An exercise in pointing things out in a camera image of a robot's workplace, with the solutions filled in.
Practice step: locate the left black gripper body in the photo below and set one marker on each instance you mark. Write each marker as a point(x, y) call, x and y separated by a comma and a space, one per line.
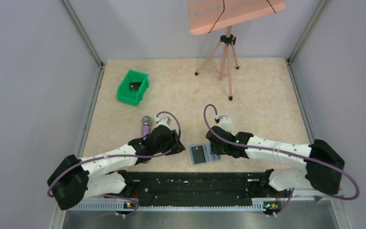
point(173, 142)

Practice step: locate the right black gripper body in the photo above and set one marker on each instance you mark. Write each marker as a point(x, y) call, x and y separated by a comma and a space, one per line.
point(214, 145)

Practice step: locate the beige card holder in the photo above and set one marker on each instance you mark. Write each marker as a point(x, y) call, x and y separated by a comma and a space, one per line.
point(207, 154)

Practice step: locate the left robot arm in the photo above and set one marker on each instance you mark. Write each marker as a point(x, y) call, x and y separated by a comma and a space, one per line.
point(76, 179)

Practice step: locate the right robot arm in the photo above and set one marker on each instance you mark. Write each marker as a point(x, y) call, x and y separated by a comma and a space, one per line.
point(315, 165)

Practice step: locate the purple glitter microphone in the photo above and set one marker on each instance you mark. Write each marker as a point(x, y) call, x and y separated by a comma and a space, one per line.
point(146, 126)

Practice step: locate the green plastic bin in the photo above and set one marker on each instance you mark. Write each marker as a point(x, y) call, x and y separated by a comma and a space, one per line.
point(125, 95)

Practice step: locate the black object in bin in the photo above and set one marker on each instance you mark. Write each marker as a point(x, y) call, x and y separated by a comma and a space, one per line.
point(135, 86)

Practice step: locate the pink music stand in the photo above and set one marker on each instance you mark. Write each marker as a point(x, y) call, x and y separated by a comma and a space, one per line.
point(206, 16)

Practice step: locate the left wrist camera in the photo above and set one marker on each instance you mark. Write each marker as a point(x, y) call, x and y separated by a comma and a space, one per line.
point(163, 122)

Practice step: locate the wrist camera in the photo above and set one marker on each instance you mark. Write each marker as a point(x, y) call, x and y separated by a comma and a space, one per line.
point(163, 122)
point(224, 122)

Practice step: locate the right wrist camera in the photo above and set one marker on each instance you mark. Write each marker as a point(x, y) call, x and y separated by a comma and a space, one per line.
point(224, 122)

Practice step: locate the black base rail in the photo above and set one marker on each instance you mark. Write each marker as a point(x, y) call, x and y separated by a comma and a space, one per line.
point(198, 189)

